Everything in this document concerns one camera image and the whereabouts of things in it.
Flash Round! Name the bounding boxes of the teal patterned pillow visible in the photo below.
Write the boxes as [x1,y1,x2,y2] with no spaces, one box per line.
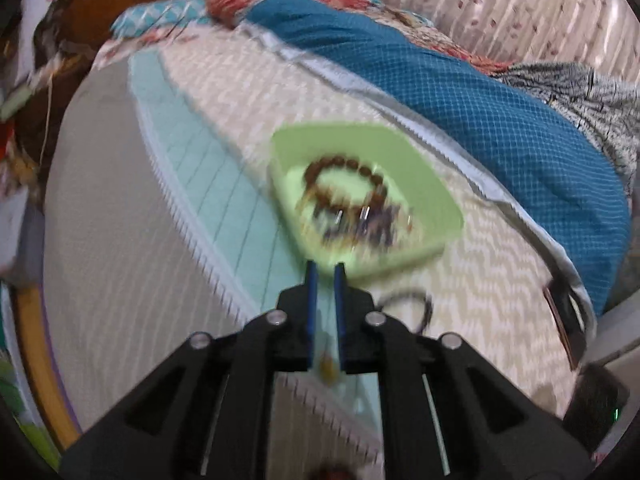
[111,0,213,38]

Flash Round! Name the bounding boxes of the leaf print curtain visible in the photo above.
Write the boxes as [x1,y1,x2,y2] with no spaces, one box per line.
[315,0,640,91]

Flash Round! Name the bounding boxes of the dark purple bead bracelet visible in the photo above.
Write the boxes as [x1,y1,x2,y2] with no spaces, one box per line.
[312,205,413,248]

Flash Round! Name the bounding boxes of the person's left hand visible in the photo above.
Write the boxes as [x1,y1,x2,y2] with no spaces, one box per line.
[307,465,361,480]

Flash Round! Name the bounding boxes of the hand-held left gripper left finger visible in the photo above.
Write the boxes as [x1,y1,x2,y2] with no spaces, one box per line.
[57,260,321,480]

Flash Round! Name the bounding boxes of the black smartphone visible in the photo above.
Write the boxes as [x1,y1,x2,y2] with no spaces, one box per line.
[544,282,587,372]

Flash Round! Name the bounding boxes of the black cord loop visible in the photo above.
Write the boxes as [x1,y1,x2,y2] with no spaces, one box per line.
[379,291,434,334]

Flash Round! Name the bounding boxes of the green plastic basin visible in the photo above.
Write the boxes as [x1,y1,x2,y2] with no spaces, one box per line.
[270,124,465,281]

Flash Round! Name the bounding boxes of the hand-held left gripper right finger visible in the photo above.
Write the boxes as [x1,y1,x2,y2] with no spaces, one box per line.
[334,261,596,480]

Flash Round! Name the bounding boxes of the brown wooden bead bracelet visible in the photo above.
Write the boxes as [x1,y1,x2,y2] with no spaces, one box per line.
[299,156,390,211]

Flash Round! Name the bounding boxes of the blue checked quilt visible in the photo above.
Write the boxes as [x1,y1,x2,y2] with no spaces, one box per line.
[245,0,632,318]

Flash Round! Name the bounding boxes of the black white patterned cloth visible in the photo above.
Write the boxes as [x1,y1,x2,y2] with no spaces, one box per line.
[492,61,640,196]

